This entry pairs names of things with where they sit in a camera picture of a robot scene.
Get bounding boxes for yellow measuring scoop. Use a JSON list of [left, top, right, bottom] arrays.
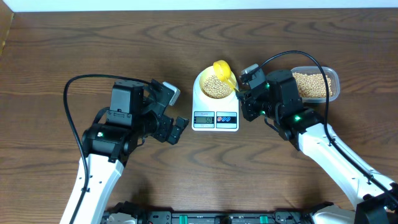
[[213, 60, 237, 91]]

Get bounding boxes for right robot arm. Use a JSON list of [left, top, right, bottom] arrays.
[[237, 67, 397, 223]]

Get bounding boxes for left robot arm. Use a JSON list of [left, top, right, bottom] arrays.
[[61, 77, 189, 223]]

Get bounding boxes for white digital kitchen scale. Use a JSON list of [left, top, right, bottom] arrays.
[[191, 71, 239, 132]]

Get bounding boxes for soybeans in bowl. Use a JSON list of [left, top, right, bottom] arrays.
[[202, 75, 232, 99]]

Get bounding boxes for yellow bowl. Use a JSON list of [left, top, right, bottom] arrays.
[[199, 65, 239, 100]]

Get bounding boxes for soybeans in container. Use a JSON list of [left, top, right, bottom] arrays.
[[292, 72, 326, 98]]

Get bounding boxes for clear plastic container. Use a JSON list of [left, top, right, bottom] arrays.
[[291, 66, 340, 103]]

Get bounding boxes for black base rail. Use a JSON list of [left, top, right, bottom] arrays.
[[101, 210, 314, 224]]

